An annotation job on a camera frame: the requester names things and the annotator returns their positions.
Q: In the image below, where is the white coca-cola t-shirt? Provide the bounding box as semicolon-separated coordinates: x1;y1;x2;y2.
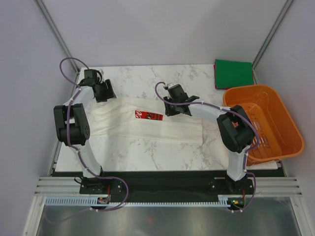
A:
87;96;203;145

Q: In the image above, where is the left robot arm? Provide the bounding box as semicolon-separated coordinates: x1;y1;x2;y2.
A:
54;79;116;193

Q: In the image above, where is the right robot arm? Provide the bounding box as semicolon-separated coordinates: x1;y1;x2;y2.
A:
162;96;259;194

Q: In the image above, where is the folded red t-shirt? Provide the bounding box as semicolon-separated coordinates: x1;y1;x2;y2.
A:
213;62;217;89

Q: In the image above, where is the folded green t-shirt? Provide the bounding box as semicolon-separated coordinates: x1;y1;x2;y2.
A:
215;59;254;90

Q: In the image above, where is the orange plastic basket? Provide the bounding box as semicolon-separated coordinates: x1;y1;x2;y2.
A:
223;85;305;166

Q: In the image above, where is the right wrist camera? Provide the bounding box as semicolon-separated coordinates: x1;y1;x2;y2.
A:
164;84;188;103

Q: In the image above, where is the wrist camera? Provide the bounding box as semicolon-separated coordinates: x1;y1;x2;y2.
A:
164;84;188;103
84;69;102;81

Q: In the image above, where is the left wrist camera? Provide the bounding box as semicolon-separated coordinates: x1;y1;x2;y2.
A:
84;69;102;81

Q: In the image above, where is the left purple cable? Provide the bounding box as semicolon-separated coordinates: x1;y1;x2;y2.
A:
60;58;130;224

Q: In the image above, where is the purple cable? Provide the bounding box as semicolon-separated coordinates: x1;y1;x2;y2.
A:
60;58;130;224
155;82;261;213

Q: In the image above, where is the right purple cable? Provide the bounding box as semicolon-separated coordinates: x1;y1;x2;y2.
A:
155;82;261;213

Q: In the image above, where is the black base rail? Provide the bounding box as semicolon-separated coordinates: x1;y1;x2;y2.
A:
79;171;254;204

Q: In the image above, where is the left aluminium frame post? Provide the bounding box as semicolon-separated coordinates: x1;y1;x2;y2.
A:
34;0;81;74

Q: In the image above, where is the aluminium frame post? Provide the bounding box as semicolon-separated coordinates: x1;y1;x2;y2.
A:
34;0;81;74
252;0;295;70

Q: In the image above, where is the white slotted cable duct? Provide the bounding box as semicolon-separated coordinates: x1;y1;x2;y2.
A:
45;195;244;207

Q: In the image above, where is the right aluminium frame post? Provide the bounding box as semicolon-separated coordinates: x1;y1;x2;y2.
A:
252;0;295;70

